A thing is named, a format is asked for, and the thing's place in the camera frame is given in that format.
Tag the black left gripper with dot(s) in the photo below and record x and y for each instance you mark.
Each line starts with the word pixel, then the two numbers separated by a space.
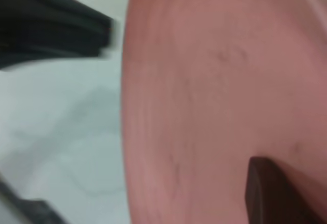
pixel 28 22

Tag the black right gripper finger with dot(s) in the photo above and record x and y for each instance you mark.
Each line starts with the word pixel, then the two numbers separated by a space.
pixel 268 201

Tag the pink round plate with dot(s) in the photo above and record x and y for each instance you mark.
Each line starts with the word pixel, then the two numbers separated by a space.
pixel 217 94

